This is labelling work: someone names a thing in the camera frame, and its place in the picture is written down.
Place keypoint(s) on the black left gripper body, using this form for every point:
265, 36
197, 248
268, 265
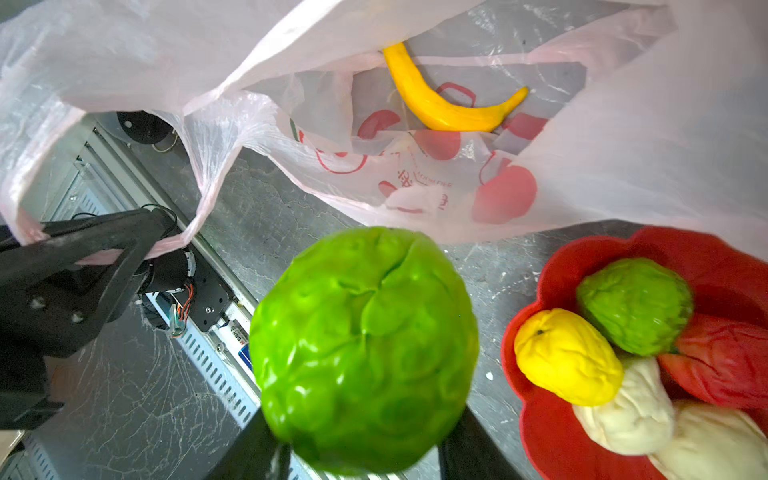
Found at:
56, 318

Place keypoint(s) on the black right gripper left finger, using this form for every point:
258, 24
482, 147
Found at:
255, 454

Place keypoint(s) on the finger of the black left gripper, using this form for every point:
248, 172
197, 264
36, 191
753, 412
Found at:
120, 241

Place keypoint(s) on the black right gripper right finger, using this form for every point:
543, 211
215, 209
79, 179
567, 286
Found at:
468, 452

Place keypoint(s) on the yellow fake round fruit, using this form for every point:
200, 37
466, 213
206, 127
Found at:
561, 352

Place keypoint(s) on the green fake fruit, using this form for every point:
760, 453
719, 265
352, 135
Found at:
638, 305
364, 351

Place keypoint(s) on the beige fake bun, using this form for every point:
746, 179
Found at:
640, 420
711, 442

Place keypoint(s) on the red fake fruit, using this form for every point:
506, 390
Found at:
720, 361

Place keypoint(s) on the red flower-shaped plate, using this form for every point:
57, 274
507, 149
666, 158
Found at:
727, 283

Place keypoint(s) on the yellow fake banana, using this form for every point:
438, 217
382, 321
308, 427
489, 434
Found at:
433, 110

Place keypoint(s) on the pink plastic bag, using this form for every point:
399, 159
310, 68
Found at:
651, 112

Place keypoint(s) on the small round black-top container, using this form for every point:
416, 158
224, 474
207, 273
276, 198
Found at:
139, 127

